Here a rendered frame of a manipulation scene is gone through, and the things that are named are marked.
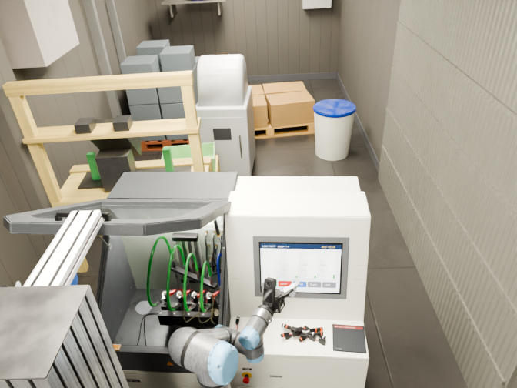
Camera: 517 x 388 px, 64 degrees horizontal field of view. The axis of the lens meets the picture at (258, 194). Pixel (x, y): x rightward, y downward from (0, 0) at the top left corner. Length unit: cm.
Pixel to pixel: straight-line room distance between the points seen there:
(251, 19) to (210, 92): 369
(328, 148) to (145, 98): 253
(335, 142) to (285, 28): 344
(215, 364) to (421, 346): 243
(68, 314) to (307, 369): 144
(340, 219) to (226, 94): 303
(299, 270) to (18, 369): 143
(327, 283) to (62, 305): 140
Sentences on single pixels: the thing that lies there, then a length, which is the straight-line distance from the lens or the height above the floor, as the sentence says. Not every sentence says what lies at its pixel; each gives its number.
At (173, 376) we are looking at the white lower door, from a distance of 245.
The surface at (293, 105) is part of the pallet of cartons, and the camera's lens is 611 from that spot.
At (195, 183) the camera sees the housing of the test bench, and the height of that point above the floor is 150.
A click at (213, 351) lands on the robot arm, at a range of 133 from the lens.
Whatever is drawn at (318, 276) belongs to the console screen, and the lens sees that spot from 215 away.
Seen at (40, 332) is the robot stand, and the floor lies 203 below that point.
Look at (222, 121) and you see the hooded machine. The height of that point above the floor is 84.
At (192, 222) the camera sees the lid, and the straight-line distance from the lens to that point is 145.
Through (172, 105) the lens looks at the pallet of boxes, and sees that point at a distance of 589.
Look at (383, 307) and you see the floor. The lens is 373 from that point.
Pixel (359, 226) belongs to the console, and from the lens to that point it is 205.
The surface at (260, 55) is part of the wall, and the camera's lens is 847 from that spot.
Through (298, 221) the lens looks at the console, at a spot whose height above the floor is 152.
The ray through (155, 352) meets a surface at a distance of 231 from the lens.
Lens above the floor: 276
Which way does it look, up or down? 34 degrees down
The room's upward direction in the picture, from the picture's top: 3 degrees counter-clockwise
